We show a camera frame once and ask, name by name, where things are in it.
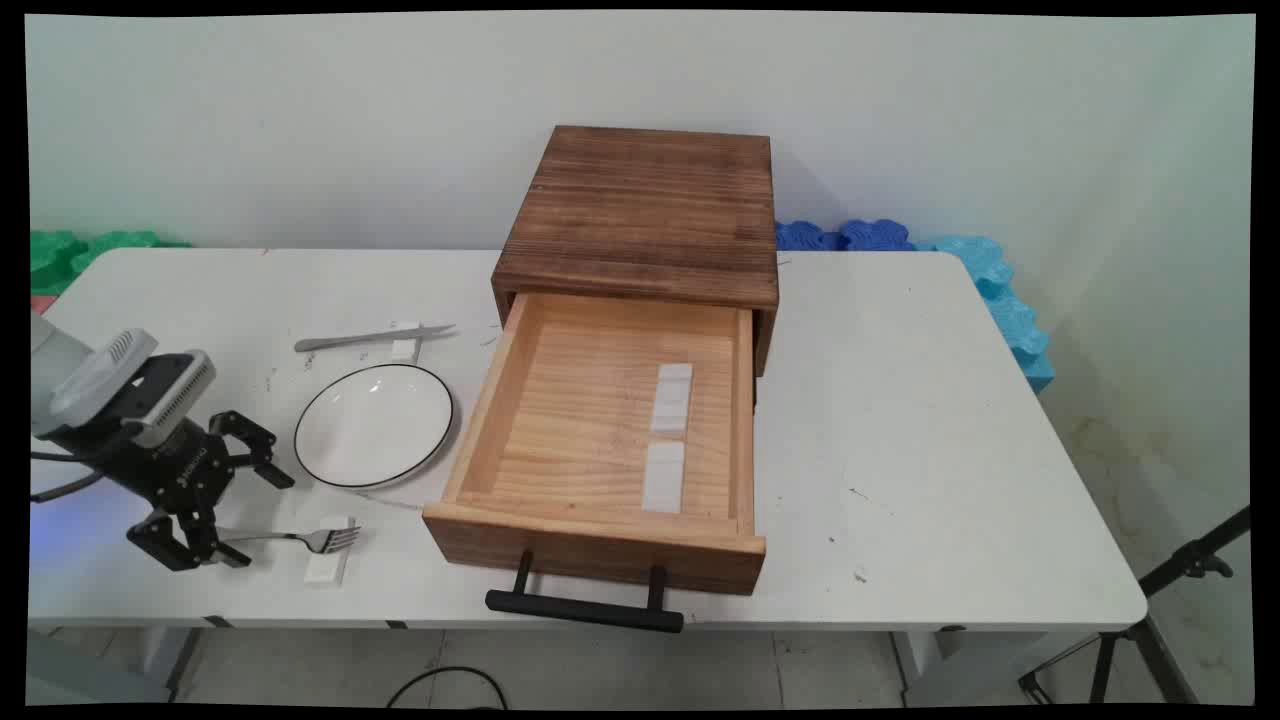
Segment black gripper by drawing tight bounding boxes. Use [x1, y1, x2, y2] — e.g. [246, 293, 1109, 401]
[60, 410, 297, 573]

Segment steel serrated table knife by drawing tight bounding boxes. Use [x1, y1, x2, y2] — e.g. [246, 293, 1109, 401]
[294, 324, 457, 353]

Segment steel fork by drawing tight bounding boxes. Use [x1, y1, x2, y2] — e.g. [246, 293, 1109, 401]
[220, 526, 362, 556]

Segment white table leg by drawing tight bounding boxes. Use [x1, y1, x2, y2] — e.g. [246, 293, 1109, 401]
[890, 630, 1051, 707]
[140, 628, 206, 701]

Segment white plate with black rim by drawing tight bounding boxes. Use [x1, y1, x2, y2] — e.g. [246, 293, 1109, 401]
[293, 363, 455, 490]

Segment green foam mat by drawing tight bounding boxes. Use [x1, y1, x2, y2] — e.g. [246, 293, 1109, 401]
[30, 230, 191, 298]

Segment light wooden drawer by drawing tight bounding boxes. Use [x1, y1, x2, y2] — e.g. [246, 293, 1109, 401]
[421, 292, 768, 597]

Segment light blue foam mat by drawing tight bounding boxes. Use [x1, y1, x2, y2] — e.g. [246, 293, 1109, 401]
[912, 235, 1056, 394]

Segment black tripod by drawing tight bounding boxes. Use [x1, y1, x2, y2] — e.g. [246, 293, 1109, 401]
[1018, 505, 1253, 706]

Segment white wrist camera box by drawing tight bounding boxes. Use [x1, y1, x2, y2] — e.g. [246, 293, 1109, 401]
[128, 350, 217, 449]

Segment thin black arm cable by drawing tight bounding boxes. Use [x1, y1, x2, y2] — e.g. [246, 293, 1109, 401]
[30, 448, 106, 503]

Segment black looped cable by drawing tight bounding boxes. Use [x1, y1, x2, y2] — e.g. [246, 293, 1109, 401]
[385, 666, 511, 711]

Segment black drawer handle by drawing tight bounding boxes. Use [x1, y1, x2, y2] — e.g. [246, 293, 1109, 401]
[485, 550, 686, 635]

